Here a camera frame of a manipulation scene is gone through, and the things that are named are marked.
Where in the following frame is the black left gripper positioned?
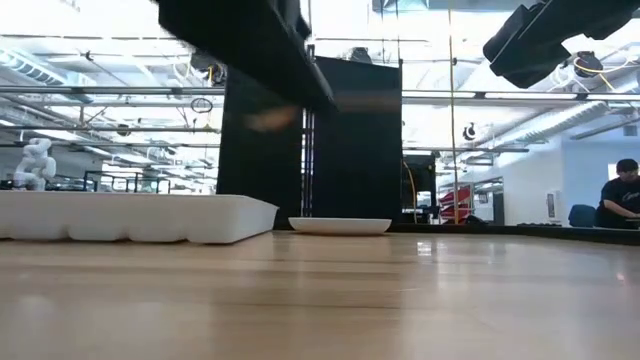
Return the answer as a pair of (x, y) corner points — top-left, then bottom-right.
(155, 0), (338, 115)

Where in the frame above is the black metal rack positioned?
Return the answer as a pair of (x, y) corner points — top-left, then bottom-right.
(82, 169), (171, 195)

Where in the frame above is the person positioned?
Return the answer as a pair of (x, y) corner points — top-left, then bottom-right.
(593, 158), (640, 230)

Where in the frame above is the white cutlery organizer tray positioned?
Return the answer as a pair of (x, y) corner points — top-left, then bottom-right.
(0, 189), (280, 245)

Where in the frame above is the red rack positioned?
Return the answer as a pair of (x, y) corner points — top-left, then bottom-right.
(438, 183), (472, 225)

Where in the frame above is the black folding screen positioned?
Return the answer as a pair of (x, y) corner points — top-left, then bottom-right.
(215, 43), (405, 224)

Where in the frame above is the black ceiling device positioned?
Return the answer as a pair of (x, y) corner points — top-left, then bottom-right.
(572, 49), (606, 79)

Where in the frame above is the white wall box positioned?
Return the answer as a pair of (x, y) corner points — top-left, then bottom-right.
(545, 188), (562, 221)

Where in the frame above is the yellow cable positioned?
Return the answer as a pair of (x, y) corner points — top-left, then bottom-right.
(403, 160), (419, 225)

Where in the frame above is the white round plate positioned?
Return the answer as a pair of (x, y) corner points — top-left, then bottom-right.
(287, 216), (394, 237)

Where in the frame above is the white ventilation duct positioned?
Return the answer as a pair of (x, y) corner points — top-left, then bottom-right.
(0, 49), (69, 87)
(492, 99), (626, 149)

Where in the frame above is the black equipment cabinet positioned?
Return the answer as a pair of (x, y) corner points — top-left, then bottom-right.
(402, 153), (437, 225)

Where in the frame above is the black office chair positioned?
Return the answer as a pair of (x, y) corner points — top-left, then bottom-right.
(567, 203), (599, 229)

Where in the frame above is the white robot figure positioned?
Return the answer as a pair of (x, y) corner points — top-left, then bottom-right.
(12, 137), (58, 192)

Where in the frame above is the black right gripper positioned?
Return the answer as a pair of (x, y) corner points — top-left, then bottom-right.
(482, 2), (574, 90)

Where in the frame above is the black hanging cable loop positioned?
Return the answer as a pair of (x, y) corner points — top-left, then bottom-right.
(189, 96), (215, 115)

